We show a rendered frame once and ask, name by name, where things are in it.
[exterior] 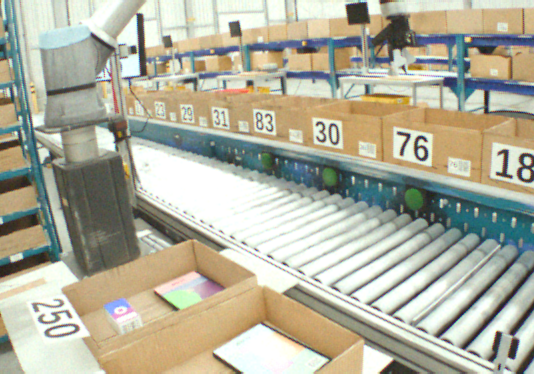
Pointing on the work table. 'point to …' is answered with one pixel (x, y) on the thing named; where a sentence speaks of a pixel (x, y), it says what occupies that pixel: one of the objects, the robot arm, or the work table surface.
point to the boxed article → (122, 316)
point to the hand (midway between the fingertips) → (400, 71)
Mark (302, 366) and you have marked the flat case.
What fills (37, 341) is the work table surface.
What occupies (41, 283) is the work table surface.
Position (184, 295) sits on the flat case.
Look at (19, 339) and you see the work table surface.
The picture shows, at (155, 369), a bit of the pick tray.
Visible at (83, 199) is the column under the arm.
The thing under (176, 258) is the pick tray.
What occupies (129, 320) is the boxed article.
